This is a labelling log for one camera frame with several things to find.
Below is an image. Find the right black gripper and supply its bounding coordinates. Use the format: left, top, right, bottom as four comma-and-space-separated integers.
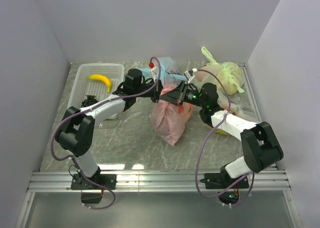
159, 81, 206, 109

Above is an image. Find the pink plastic bag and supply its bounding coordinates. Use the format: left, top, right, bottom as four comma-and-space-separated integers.
150, 100, 194, 146

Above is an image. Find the single yellow banana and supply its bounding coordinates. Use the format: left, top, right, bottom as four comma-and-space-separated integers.
88, 74, 112, 92

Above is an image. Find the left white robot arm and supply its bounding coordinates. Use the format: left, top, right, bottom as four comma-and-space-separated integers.
53, 69, 161, 189

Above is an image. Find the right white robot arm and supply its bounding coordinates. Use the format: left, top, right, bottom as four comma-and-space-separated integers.
159, 83, 284, 188

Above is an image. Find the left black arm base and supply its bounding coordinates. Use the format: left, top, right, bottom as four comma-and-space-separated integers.
70, 173, 117, 205

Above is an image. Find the blue tied plastic bag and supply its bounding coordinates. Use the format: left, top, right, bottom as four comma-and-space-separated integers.
139, 57, 188, 91

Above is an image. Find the green tied plastic bag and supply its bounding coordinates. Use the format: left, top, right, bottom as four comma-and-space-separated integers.
201, 47, 245, 95

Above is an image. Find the clear bag of fruits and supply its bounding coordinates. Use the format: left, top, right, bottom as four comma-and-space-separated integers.
218, 98, 258, 123

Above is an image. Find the black grape bunch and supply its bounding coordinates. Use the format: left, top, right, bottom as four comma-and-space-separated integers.
80, 95, 98, 108

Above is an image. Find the white plastic basket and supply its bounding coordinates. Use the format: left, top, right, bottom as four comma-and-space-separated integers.
67, 63, 125, 109

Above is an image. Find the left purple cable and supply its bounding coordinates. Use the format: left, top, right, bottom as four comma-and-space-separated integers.
51, 57, 163, 210

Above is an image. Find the purple cable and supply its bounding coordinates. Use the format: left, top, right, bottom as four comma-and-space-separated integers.
51, 57, 163, 210
194, 68, 255, 207

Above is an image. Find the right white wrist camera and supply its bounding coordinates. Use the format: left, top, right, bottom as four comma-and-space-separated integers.
184, 68, 198, 84

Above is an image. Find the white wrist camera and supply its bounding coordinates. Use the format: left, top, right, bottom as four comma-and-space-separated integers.
184, 68, 198, 84
150, 66, 161, 82

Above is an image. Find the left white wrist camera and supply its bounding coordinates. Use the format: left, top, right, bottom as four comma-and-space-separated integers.
150, 66, 161, 82

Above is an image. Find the aluminium mounting rail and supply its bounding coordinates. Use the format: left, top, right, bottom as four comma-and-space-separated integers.
27, 169, 291, 192

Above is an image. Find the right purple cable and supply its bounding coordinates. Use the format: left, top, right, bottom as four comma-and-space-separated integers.
194, 68, 255, 207

